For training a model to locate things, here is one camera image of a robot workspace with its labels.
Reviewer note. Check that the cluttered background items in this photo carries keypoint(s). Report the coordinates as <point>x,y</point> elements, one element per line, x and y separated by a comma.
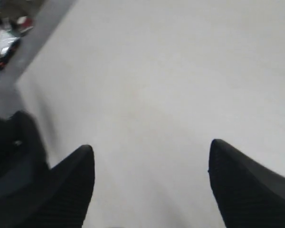
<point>16,20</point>

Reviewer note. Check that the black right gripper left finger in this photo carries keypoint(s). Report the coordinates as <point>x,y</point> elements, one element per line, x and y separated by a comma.
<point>59,199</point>

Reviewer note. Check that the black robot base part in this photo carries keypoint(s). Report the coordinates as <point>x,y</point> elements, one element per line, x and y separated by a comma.
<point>23,157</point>

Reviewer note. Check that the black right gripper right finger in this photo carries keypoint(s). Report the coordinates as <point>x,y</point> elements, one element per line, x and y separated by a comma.
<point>248,194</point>

